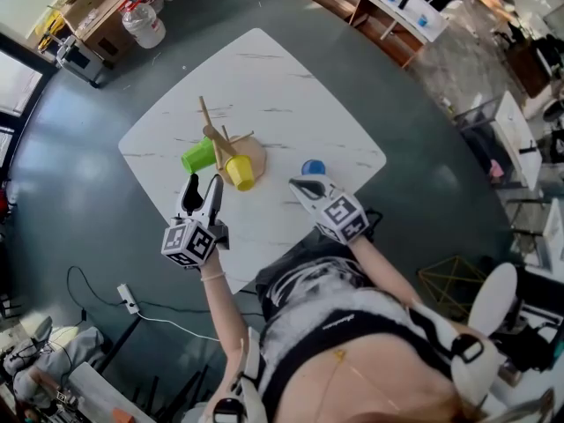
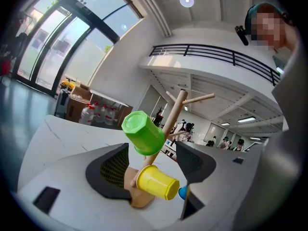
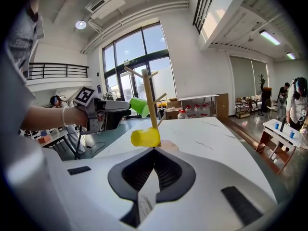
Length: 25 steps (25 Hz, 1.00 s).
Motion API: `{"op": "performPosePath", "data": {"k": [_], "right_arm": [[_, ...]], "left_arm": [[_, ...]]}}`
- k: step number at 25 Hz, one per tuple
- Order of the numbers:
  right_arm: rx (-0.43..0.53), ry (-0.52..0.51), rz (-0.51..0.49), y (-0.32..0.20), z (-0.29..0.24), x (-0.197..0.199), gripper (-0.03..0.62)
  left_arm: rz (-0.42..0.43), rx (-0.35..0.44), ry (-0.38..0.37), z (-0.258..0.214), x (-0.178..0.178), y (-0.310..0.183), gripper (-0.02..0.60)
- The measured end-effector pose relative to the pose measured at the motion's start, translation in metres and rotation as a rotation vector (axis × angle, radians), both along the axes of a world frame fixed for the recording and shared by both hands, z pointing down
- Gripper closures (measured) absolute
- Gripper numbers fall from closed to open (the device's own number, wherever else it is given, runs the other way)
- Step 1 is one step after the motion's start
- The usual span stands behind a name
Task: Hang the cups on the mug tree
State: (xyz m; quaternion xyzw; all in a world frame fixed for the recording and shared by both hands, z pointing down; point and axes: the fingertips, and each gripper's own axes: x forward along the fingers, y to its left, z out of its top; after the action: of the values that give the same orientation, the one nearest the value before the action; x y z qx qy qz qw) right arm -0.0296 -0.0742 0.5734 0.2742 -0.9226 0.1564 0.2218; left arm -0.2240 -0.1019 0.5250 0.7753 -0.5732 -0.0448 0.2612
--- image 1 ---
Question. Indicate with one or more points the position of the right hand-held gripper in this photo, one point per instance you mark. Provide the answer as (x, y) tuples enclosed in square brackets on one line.
[(346, 218)]

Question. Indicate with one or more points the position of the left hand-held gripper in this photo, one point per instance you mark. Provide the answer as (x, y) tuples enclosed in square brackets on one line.
[(189, 242)]

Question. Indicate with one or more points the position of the blue plastic cup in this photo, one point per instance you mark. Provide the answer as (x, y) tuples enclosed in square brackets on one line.
[(313, 168)]

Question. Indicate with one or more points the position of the green plastic cup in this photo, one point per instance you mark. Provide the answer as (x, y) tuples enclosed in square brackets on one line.
[(198, 154)]

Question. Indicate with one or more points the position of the yellow plastic cup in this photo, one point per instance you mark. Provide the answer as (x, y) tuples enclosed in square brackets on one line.
[(240, 172)]

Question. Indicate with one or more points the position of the wooden cup tree stand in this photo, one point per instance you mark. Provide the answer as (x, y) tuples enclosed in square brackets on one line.
[(257, 159)]

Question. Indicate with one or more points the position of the person's right forearm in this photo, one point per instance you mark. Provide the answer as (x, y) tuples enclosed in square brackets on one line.
[(383, 271)]

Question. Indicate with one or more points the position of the person's left forearm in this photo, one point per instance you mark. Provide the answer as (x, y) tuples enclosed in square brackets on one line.
[(224, 315)]

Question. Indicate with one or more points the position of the white power strip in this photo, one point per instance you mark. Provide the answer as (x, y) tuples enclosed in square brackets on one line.
[(128, 299)]

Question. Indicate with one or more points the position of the person's body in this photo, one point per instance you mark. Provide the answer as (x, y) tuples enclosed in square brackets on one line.
[(352, 368)]

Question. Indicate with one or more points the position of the white portable air cooler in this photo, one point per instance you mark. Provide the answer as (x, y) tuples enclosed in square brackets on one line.
[(79, 62)]

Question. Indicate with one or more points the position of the cardboard box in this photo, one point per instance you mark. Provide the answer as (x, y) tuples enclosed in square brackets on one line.
[(99, 27)]

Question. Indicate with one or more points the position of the white round-back chair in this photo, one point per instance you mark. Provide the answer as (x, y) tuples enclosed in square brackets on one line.
[(493, 298)]

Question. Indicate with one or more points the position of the white table with clutter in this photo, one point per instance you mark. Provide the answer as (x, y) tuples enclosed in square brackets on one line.
[(101, 395)]

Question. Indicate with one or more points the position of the orange box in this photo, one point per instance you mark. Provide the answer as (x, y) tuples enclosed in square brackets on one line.
[(123, 416)]

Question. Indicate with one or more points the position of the white side table wooden frame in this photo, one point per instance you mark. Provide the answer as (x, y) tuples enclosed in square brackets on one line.
[(405, 20)]

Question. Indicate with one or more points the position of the white table black frame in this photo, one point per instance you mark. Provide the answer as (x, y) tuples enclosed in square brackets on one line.
[(517, 143)]

